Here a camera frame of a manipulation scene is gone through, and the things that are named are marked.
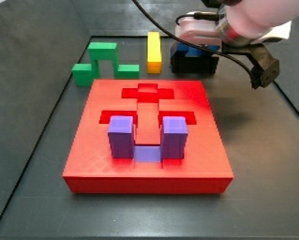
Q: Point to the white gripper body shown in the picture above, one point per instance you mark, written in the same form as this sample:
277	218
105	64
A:
208	28

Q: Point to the purple U-shaped block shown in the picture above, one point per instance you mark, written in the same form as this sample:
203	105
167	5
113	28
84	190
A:
152	141

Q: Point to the yellow long bar block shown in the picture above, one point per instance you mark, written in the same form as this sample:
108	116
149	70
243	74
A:
154	53

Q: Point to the black angled fixture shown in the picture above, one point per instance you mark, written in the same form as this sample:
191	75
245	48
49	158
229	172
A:
195	65

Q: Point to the red base board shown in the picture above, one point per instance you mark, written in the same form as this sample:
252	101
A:
148	102

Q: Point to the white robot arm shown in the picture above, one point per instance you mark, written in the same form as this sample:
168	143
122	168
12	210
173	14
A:
244	22

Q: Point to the blue U-shaped block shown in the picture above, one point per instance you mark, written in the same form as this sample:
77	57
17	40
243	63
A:
181	49

